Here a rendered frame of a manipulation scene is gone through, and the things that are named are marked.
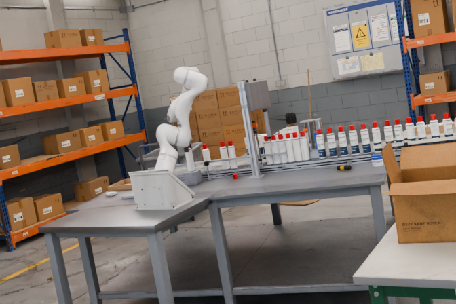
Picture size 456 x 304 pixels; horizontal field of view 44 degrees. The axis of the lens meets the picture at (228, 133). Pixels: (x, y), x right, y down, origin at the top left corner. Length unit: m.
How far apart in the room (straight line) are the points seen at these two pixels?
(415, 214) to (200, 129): 5.66
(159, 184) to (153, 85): 6.68
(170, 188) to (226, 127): 4.28
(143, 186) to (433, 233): 1.79
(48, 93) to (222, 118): 2.26
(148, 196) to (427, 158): 1.67
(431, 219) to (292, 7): 6.58
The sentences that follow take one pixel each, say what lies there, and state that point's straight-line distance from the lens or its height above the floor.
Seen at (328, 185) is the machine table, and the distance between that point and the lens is 3.34.
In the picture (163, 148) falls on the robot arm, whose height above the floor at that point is 1.16.
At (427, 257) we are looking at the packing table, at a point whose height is 0.78.
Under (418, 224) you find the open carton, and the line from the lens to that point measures 2.37.
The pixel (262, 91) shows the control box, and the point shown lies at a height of 1.40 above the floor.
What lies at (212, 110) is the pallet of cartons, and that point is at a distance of 7.63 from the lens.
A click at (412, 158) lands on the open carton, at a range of 2.62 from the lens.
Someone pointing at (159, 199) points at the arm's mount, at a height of 0.89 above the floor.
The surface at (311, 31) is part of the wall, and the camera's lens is 8.54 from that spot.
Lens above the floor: 1.55
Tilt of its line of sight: 6 degrees down
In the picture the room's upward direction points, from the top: 10 degrees counter-clockwise
